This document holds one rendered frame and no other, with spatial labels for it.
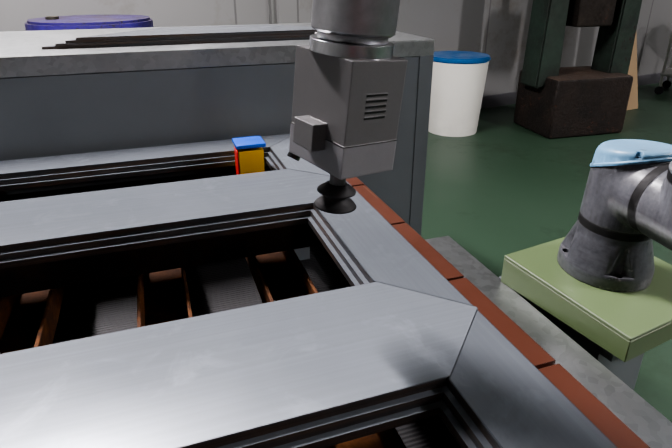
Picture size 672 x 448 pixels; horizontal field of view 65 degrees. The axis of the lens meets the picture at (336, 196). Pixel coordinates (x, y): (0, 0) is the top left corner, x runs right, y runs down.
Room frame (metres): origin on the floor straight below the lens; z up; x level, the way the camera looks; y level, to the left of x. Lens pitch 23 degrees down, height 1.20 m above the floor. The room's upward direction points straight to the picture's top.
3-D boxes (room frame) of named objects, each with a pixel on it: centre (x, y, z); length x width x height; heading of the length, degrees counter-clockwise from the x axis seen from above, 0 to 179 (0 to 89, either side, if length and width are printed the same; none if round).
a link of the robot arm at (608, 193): (0.79, -0.48, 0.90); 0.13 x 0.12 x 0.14; 19
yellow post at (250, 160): (1.04, 0.18, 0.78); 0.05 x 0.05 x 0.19; 19
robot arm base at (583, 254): (0.80, -0.47, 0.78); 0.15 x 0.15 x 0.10
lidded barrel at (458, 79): (4.29, -0.97, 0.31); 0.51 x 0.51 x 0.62
